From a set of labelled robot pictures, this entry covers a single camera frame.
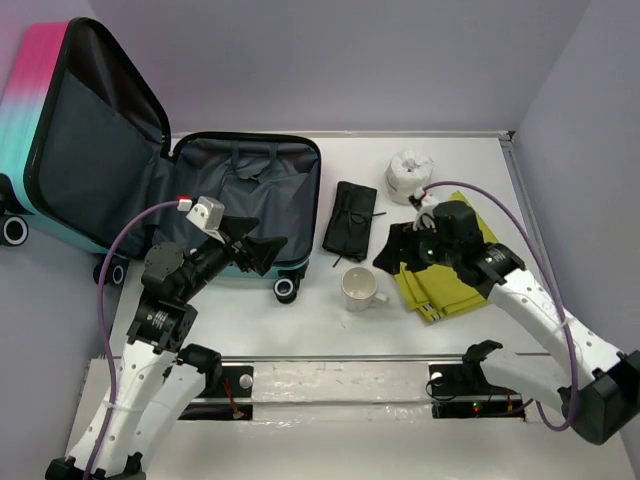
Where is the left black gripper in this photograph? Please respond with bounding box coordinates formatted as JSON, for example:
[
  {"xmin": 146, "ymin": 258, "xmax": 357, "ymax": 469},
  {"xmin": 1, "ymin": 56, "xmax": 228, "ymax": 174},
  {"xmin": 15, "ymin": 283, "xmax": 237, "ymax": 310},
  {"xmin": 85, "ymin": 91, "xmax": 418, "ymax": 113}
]
[{"xmin": 179, "ymin": 214, "xmax": 289, "ymax": 299}]

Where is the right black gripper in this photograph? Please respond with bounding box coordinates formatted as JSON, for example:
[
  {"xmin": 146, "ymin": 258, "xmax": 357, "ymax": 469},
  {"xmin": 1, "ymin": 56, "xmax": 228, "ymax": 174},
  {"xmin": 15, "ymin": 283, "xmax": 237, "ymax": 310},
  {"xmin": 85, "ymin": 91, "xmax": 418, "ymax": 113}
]
[{"xmin": 373, "ymin": 218, "xmax": 460, "ymax": 273}]

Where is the black pouch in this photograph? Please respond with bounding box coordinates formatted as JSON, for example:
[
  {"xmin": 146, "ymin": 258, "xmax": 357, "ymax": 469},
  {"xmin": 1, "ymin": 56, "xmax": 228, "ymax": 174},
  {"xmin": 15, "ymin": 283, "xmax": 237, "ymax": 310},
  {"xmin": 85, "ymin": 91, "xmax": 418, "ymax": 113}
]
[{"xmin": 322, "ymin": 181, "xmax": 384, "ymax": 265}]

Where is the white ceramic mug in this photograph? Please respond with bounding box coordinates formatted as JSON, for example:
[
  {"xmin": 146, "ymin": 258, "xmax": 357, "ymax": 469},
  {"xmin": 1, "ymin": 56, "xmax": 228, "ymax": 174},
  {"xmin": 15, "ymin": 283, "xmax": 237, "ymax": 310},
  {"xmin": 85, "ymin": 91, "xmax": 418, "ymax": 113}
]
[{"xmin": 341, "ymin": 267, "xmax": 389, "ymax": 312}]

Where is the yellow-green cloth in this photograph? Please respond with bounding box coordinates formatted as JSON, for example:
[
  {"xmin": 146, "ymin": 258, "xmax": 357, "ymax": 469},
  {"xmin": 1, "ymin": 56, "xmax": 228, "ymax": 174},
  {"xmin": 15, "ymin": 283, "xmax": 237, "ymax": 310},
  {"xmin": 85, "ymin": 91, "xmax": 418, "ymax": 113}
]
[{"xmin": 392, "ymin": 190, "xmax": 500, "ymax": 324}]

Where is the white toilet paper roll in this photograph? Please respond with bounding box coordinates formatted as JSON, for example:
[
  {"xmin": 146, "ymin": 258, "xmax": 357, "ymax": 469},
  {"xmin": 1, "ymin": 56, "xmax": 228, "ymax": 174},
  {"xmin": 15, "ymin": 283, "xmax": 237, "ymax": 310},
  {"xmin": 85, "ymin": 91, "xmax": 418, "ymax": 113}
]
[{"xmin": 384, "ymin": 150, "xmax": 434, "ymax": 205}]

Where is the pink and teal suitcase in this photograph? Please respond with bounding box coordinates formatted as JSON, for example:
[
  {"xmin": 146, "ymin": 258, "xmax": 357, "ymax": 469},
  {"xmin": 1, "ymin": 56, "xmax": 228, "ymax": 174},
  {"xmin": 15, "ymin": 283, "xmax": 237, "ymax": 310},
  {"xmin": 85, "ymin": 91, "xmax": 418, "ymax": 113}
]
[{"xmin": 1, "ymin": 17, "xmax": 321, "ymax": 303}]

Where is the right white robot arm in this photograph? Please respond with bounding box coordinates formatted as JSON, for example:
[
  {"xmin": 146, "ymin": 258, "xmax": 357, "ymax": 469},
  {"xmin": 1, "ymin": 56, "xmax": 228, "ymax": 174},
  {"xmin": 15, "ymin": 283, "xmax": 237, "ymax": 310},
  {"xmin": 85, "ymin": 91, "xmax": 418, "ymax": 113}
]
[{"xmin": 373, "ymin": 201, "xmax": 639, "ymax": 445}]

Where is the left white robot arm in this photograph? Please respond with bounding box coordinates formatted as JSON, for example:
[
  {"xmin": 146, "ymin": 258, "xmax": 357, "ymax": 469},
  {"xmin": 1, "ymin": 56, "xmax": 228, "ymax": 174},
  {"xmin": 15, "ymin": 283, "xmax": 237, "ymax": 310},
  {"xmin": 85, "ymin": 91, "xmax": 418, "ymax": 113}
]
[{"xmin": 45, "ymin": 217, "xmax": 287, "ymax": 479}]

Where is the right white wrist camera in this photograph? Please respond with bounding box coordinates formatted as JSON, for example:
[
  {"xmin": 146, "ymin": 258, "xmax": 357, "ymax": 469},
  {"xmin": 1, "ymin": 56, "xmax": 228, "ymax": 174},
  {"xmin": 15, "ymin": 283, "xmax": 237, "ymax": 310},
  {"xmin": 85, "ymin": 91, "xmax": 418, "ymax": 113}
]
[{"xmin": 409, "ymin": 187, "xmax": 440, "ymax": 231}]

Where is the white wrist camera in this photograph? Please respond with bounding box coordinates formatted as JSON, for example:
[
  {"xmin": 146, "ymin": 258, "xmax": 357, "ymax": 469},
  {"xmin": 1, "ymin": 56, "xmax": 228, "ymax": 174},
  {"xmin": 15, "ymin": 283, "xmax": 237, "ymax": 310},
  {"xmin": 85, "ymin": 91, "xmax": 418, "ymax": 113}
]
[
  {"xmin": 186, "ymin": 196, "xmax": 225, "ymax": 236},
  {"xmin": 409, "ymin": 187, "xmax": 440, "ymax": 231}
]

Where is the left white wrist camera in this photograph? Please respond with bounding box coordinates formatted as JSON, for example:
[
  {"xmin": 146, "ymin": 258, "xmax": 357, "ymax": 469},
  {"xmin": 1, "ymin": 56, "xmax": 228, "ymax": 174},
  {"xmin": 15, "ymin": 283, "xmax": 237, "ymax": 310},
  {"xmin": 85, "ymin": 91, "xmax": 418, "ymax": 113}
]
[{"xmin": 186, "ymin": 196, "xmax": 225, "ymax": 236}]

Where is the aluminium rail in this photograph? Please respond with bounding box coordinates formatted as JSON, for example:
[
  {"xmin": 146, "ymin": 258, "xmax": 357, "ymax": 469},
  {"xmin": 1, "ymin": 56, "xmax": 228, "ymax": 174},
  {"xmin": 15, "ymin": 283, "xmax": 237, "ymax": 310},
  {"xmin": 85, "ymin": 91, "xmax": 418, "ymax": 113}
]
[{"xmin": 222, "ymin": 353, "xmax": 463, "ymax": 363}]

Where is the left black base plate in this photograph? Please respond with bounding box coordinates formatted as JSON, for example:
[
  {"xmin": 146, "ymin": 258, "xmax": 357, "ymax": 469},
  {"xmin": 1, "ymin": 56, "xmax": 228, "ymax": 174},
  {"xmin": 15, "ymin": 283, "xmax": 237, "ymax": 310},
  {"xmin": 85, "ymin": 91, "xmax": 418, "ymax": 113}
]
[{"xmin": 179, "ymin": 363, "xmax": 254, "ymax": 421}]

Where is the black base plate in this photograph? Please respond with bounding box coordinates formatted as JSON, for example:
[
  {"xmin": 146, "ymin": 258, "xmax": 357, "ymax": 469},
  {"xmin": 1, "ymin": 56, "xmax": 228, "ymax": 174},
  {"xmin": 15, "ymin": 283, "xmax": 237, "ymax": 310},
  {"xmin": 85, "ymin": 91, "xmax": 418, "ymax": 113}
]
[
  {"xmin": 179, "ymin": 363, "xmax": 254, "ymax": 421},
  {"xmin": 425, "ymin": 363, "xmax": 527, "ymax": 420}
]

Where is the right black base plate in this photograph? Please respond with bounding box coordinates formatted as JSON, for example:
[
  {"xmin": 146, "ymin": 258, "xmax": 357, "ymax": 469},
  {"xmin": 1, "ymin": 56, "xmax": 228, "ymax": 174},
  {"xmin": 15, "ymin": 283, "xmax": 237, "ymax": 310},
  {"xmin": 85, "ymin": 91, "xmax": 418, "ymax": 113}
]
[{"xmin": 425, "ymin": 363, "xmax": 527, "ymax": 420}]

